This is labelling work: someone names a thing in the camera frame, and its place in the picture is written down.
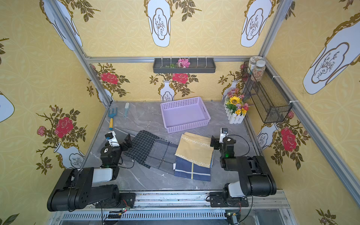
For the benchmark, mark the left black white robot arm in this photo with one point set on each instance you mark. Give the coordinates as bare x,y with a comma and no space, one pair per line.
78,188

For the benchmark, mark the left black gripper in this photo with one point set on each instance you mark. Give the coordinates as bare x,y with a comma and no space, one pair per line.
123,143

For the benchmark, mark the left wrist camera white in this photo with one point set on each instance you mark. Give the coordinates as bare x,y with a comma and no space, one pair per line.
111,138

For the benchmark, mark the yellow pillowcase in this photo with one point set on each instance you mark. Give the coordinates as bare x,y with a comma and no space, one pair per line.
195,149

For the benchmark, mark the sunflower bouquet white fence pot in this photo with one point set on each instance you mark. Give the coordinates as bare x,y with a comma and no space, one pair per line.
235,107

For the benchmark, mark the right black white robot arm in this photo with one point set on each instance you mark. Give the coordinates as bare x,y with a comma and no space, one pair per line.
254,176

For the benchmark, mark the navy blue striped pillowcase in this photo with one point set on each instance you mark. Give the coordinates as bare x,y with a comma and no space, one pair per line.
189,170

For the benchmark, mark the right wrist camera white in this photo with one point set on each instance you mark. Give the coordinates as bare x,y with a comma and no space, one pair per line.
223,134

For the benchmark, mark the pink artificial flower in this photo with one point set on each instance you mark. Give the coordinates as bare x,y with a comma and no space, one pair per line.
183,63

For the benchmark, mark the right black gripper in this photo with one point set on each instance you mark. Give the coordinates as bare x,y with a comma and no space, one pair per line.
215,142

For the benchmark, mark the light blue small brush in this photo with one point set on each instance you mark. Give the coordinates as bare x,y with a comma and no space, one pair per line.
127,106

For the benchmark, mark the glass jar white lid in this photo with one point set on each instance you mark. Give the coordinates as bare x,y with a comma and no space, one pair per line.
258,71

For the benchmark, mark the blue yellow garden fork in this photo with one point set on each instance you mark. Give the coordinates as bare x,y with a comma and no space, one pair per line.
111,114

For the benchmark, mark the black wire mesh wall basket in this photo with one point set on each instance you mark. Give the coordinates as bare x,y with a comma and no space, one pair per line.
268,97

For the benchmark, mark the purple plastic basket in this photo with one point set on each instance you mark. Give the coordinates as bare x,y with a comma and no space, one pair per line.
184,114

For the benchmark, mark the black grid pillowcase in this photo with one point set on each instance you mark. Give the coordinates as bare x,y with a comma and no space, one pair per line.
142,145

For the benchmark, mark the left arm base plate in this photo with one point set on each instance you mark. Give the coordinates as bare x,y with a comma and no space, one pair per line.
117,201

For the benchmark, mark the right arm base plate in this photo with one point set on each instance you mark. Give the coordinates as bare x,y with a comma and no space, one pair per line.
220,199

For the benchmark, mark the aluminium mounting rail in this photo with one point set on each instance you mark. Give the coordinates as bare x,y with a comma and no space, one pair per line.
175,205

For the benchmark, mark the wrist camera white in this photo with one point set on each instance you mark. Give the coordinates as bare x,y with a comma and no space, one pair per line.
223,134
111,138

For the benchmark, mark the grey checked pillowcase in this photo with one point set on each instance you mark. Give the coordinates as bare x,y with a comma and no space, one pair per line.
162,156

